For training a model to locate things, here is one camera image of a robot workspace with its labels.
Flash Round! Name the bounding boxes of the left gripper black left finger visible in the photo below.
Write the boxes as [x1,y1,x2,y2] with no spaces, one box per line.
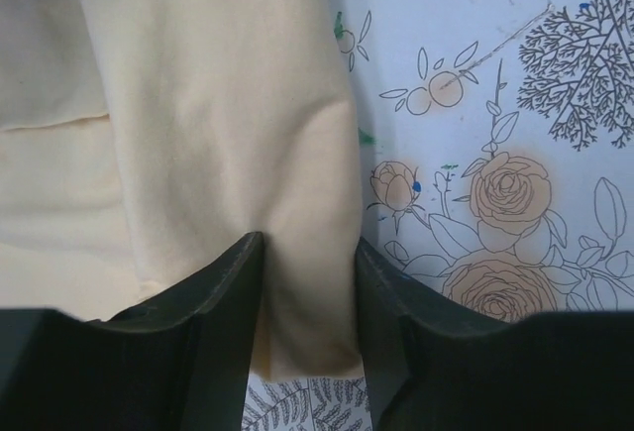
[1,233,264,430]

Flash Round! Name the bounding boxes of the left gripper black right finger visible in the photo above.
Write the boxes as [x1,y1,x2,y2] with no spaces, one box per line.
[355,241,633,431]

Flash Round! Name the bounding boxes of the beige t shirt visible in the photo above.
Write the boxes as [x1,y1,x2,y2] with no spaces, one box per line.
[1,0,363,381]

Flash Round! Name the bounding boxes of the floral table mat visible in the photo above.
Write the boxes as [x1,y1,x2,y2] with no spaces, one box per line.
[240,0,634,431]

